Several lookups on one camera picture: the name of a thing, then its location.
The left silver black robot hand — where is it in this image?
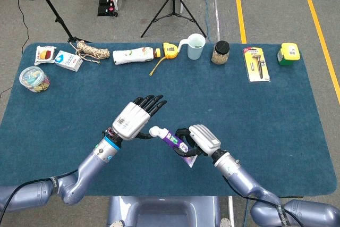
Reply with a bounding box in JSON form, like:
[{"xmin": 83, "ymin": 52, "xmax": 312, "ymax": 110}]
[{"xmin": 107, "ymin": 94, "xmax": 168, "ymax": 141}]

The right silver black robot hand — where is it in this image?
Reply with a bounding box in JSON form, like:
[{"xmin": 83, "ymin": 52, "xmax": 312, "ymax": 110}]
[{"xmin": 174, "ymin": 124, "xmax": 222, "ymax": 158}]

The purple toothpaste tube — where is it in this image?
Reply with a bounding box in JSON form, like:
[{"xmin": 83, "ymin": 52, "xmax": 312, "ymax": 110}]
[{"xmin": 149, "ymin": 125, "xmax": 198, "ymax": 169}]

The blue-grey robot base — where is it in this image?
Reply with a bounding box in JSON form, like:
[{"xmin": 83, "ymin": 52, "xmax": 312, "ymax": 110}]
[{"xmin": 106, "ymin": 196, "xmax": 221, "ymax": 227}]

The white bottle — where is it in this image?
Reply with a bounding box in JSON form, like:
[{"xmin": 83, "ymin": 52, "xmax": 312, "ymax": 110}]
[{"xmin": 112, "ymin": 46, "xmax": 162, "ymax": 65}]

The blue felt table mat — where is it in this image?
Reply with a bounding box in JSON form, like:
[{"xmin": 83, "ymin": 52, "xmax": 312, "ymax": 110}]
[{"xmin": 0, "ymin": 42, "xmax": 338, "ymax": 197}]

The yellow tape measure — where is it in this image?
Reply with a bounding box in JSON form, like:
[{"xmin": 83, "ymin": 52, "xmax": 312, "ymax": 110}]
[{"xmin": 149, "ymin": 42, "xmax": 179, "ymax": 77}]

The glass grain jar black lid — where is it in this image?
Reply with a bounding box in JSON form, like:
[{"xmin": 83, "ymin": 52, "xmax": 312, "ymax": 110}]
[{"xmin": 210, "ymin": 40, "xmax": 231, "ymax": 66}]

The light blue plastic pitcher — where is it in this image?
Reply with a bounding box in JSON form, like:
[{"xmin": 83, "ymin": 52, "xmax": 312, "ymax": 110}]
[{"xmin": 178, "ymin": 33, "xmax": 207, "ymax": 61}]

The white blue tissue pack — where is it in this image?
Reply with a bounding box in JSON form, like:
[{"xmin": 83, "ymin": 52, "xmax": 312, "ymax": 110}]
[{"xmin": 54, "ymin": 50, "xmax": 83, "ymax": 72}]

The yellow razor blister pack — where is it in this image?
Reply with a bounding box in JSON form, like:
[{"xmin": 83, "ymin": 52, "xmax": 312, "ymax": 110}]
[{"xmin": 243, "ymin": 47, "xmax": 271, "ymax": 83}]

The clear tub of coloured clips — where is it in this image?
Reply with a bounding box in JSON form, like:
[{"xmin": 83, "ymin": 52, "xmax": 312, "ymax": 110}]
[{"xmin": 19, "ymin": 66, "xmax": 50, "ymax": 93}]

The white red snack packet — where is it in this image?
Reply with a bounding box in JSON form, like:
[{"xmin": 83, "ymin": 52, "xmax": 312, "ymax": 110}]
[{"xmin": 33, "ymin": 45, "xmax": 57, "ymax": 66}]

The green box yellow lid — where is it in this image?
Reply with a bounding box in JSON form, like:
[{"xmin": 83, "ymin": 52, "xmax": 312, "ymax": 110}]
[{"xmin": 277, "ymin": 43, "xmax": 301, "ymax": 66}]

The black slanted light stand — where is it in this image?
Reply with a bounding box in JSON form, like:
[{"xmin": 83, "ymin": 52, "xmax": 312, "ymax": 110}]
[{"xmin": 28, "ymin": 0, "xmax": 92, "ymax": 44}]

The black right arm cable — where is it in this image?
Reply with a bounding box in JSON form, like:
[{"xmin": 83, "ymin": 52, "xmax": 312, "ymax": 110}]
[{"xmin": 222, "ymin": 175, "xmax": 290, "ymax": 227}]

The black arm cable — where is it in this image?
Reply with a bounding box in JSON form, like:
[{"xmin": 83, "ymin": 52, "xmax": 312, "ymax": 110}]
[
  {"xmin": 0, "ymin": 169, "xmax": 80, "ymax": 212},
  {"xmin": 222, "ymin": 175, "xmax": 290, "ymax": 227}
]

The beige twine rope bundle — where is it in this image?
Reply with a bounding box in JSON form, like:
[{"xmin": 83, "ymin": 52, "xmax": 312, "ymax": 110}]
[{"xmin": 69, "ymin": 40, "xmax": 111, "ymax": 65}]

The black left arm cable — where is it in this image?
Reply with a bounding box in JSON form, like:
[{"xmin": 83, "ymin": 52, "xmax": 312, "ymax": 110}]
[{"xmin": 0, "ymin": 169, "xmax": 80, "ymax": 212}]

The thin black floor cable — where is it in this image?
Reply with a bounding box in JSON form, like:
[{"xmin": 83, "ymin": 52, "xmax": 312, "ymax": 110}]
[{"xmin": 0, "ymin": 0, "xmax": 30, "ymax": 97}]

